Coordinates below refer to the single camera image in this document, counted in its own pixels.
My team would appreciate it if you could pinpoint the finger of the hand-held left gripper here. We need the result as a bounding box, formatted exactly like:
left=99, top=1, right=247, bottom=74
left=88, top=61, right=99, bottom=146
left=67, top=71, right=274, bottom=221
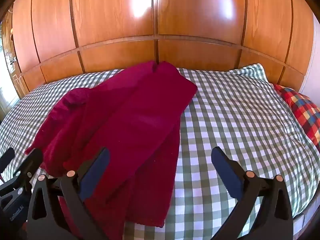
left=0, top=147, right=15, bottom=173
left=0, top=149, right=43, bottom=201

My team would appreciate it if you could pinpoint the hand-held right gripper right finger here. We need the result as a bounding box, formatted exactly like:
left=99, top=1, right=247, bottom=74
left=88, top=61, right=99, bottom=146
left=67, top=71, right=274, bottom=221
left=211, top=146, right=293, bottom=240

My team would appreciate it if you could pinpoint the dark red knitted garment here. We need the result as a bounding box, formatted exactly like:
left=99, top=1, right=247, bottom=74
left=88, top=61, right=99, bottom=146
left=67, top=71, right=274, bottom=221
left=25, top=60, right=198, bottom=240

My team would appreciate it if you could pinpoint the multicoloured plaid pillow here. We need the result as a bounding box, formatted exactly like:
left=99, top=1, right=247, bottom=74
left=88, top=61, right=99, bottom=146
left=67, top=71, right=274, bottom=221
left=273, top=84, right=320, bottom=147

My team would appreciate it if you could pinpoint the wooden glazed door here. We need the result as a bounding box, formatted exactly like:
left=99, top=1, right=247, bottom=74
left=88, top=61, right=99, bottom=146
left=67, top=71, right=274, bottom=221
left=0, top=9, right=28, bottom=112

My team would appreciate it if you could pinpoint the wooden panelled wardrobe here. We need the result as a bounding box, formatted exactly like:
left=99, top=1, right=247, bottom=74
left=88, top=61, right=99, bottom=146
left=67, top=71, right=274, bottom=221
left=5, top=0, right=316, bottom=98

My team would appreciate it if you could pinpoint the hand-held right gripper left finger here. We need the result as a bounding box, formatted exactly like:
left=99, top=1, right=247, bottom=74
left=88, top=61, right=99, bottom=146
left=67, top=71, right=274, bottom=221
left=26, top=147, right=111, bottom=240

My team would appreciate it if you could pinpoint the green white checkered bed sheet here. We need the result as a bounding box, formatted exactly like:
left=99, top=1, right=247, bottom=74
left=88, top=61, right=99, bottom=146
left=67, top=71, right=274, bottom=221
left=0, top=63, right=320, bottom=240

